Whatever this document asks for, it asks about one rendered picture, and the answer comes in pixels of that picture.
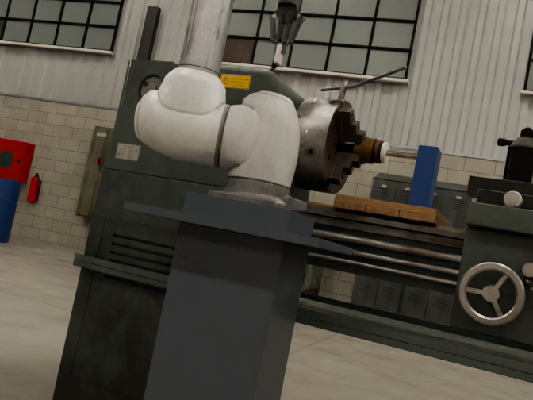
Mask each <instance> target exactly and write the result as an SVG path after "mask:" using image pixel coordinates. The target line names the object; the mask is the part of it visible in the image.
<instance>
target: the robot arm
mask: <svg viewBox="0 0 533 400"><path fill-rule="evenodd" d="M233 4H234V0H192V3H191V7H190V14H189V18H188V22H187V27H186V33H185V37H184V41H183V46H182V53H181V57H180V60H179V65H178V68H175V69H174V70H173V71H171V72H169V73H168V74H167V75H166V76H165V78H164V80H163V83H162V84H161V86H160V88H159V90H150V91H149V92H147V93H146V94H145V95H144V96H143V97H142V99H141V100H140V101H139V102H138V104H137V106H136V112H135V118H134V129H135V134H136V136H137V138H138V139H139V140H140V141H142V142H143V143H144V144H146V145H147V146H148V147H149V148H151V149H152V150H154V151H156V152H158V153H160V154H162V155H164V156H166V157H168V158H170V159H173V160H177V161H181V162H185V163H191V164H197V165H201V166H210V167H219V168H221V169H223V170H225V171H228V178H227V182H226V184H225V188H224V190H209V193H208V195H211V196H216V197H220V198H229V199H233V200H238V201H242V202H250V203H255V204H260V205H265V206H273V207H278V208H282V209H287V210H292V211H294V212H296V213H298V212H301V213H307V212H306V211H309V205H308V204H309V203H308V202H303V201H301V200H298V199H295V198H293V197H292V196H290V187H291V183H292V180H293V176H294V172H295V169H296V166H297V158H298V153H299V147H300V127H299V120H298V116H297V111H296V109H295V106H294V104H293V102H292V101H291V100H290V99H289V98H287V97H285V96H283V95H281V94H277V93H274V92H270V91H264V90H263V91H259V92H256V93H252V94H249V95H248V96H247V97H246V98H244V99H243V103H242V105H233V106H230V105H227V104H226V90H225V88H224V85H223V83H222V82H221V80H220V79H219V74H220V67H221V63H222V59H223V55H224V47H225V43H226V39H227V35H228V27H229V24H230V20H231V16H232V8H233ZM300 6H301V0H278V8H277V10H276V12H275V13H274V14H273V15H271V14H270V15H269V16H268V17H269V19H270V40H271V42H272V43H274V44H275V46H274V54H275V58H274V63H275V64H276V65H277V66H281V64H282V57H283V55H285V54H286V49H287V46H288V45H290V44H291V45H292V44H293V43H294V40H295V38H296V36H297V33H298V31H299V29H300V27H301V24H302V23H303V22H304V21H305V19H304V17H303V16H302V15H300V12H299V9H300ZM277 17H278V31H277V35H276V21H277ZM296 19H297V20H296ZM295 20H296V21H295ZM294 21H295V23H294V26H293V22H294ZM292 26H293V28H292ZM284 28H285V30H284ZM291 28H292V31H291ZM290 31H291V32H290ZM283 32H284V35H283ZM282 36H283V39H282Z"/></svg>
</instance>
